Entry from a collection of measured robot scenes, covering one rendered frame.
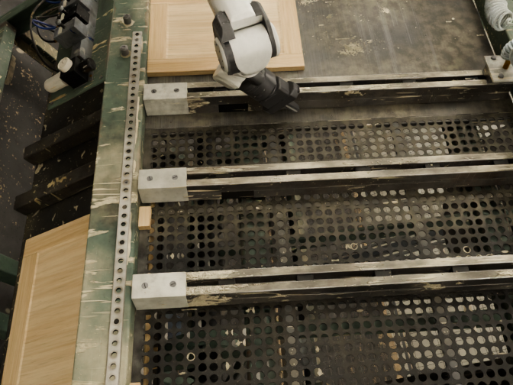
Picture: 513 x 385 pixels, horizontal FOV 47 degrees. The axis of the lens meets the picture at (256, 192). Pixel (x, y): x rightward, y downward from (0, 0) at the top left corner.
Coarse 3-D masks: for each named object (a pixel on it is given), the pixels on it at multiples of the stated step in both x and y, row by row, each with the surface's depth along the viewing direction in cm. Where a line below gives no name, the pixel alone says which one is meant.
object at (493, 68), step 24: (504, 48) 163; (432, 72) 173; (456, 72) 173; (480, 72) 173; (504, 72) 168; (144, 96) 168; (168, 96) 168; (192, 96) 168; (216, 96) 168; (240, 96) 168; (312, 96) 170; (336, 96) 171; (360, 96) 171; (384, 96) 172; (408, 96) 173; (432, 96) 173; (456, 96) 174; (480, 96) 175; (504, 96) 175
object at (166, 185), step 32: (352, 160) 155; (384, 160) 155; (416, 160) 156; (448, 160) 156; (480, 160) 156; (512, 160) 157; (160, 192) 153; (192, 192) 154; (224, 192) 155; (256, 192) 156; (288, 192) 156; (320, 192) 157
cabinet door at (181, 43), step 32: (160, 0) 198; (192, 0) 198; (256, 0) 198; (288, 0) 198; (160, 32) 190; (192, 32) 190; (288, 32) 190; (160, 64) 182; (192, 64) 182; (288, 64) 182
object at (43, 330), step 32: (64, 224) 193; (32, 256) 194; (64, 256) 186; (32, 288) 187; (64, 288) 179; (32, 320) 180; (64, 320) 173; (32, 352) 174; (64, 352) 167; (32, 384) 168; (64, 384) 161
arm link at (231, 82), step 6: (216, 72) 150; (222, 72) 145; (216, 78) 148; (222, 78) 146; (228, 78) 146; (234, 78) 145; (240, 78) 145; (222, 84) 155; (228, 84) 147; (234, 84) 147; (240, 84) 147
